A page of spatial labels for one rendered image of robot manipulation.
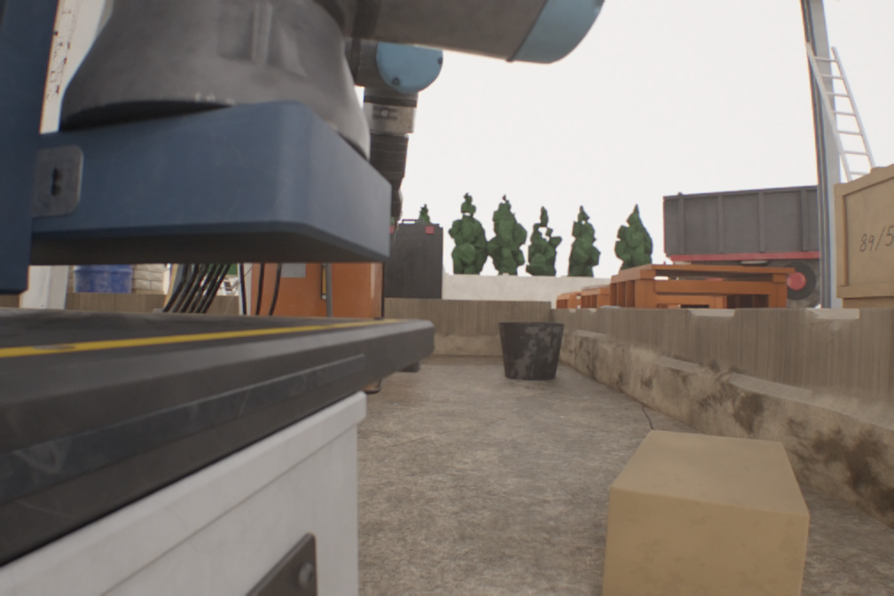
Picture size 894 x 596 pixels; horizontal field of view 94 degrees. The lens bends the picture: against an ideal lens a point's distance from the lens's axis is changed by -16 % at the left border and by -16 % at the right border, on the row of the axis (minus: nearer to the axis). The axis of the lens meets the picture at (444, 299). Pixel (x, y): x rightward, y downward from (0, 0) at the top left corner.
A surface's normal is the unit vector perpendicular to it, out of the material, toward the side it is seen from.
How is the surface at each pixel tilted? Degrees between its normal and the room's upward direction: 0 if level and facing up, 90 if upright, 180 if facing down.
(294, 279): 90
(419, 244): 90
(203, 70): 90
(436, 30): 175
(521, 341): 98
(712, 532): 90
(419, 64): 114
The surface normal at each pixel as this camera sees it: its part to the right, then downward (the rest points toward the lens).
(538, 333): 0.04, 0.13
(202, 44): 0.29, -0.35
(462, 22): 0.05, 0.96
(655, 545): -0.52, -0.03
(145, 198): -0.15, -0.02
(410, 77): 0.31, 0.37
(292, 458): 0.99, 0.02
